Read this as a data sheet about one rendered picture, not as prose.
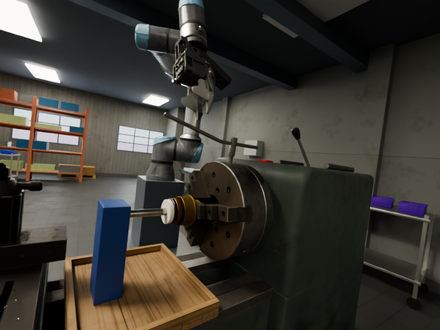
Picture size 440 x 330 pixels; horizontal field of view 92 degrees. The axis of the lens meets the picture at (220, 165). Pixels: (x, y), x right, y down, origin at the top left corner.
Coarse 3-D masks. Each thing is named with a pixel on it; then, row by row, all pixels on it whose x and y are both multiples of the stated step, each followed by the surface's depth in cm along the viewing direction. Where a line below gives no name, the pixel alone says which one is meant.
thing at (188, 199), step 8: (176, 200) 60; (184, 200) 61; (192, 200) 62; (176, 208) 58; (184, 208) 60; (192, 208) 61; (176, 216) 58; (184, 216) 59; (192, 216) 61; (176, 224) 60; (184, 224) 61; (192, 224) 62
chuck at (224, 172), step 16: (208, 176) 72; (224, 176) 65; (240, 176) 62; (224, 192) 64; (240, 192) 59; (256, 192) 62; (256, 208) 60; (224, 224) 63; (240, 224) 58; (256, 224) 60; (208, 240) 69; (224, 240) 63; (240, 240) 58; (256, 240) 62; (208, 256) 68; (224, 256) 62
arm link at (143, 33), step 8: (144, 24) 68; (136, 32) 67; (144, 32) 67; (152, 32) 67; (160, 32) 67; (168, 32) 67; (136, 40) 68; (144, 40) 67; (152, 40) 67; (160, 40) 67; (144, 48) 70; (152, 48) 70; (160, 48) 69; (168, 48) 69; (160, 56) 77; (168, 56) 81; (160, 64) 100; (168, 64) 89; (168, 72) 101
